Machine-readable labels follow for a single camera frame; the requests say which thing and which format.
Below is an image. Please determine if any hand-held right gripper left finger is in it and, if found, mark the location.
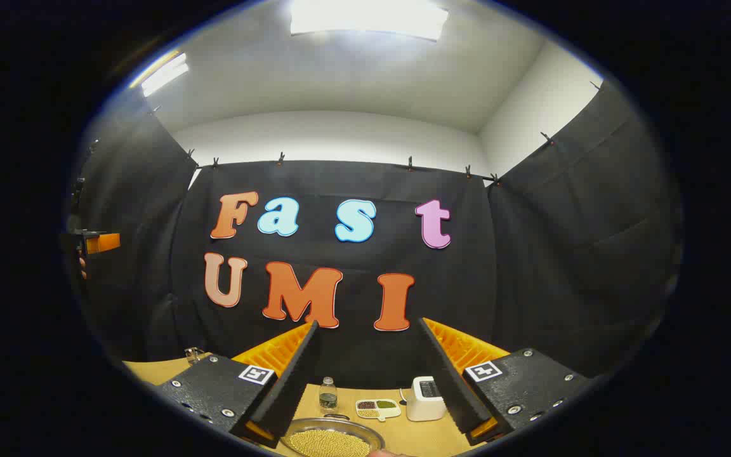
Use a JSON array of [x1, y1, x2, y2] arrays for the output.
[[153, 321, 322, 450]]

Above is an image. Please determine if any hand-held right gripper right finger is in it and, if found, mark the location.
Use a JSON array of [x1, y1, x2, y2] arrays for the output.
[[418, 317, 595, 446]]

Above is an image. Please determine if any steel pot with black handles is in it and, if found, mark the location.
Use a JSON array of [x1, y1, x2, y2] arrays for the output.
[[280, 414, 386, 457]]

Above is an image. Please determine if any pile of yellow soybeans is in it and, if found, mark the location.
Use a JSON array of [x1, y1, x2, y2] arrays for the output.
[[289, 429, 371, 457]]

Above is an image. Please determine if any white toaster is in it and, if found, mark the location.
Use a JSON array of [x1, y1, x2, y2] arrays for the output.
[[405, 376, 447, 422]]

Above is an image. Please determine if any clear plastic water bottle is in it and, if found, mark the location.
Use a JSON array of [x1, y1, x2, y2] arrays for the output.
[[319, 376, 339, 413]]

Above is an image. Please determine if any white divided bean dish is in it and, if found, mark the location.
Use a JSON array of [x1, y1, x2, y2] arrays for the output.
[[355, 398, 402, 421]]

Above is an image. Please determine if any ceiling light panel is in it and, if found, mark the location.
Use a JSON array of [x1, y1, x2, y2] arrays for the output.
[[289, 0, 450, 42], [129, 51, 190, 97]]

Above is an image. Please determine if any row of black cloth clips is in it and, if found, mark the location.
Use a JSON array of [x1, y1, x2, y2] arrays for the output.
[[150, 79, 601, 188]]

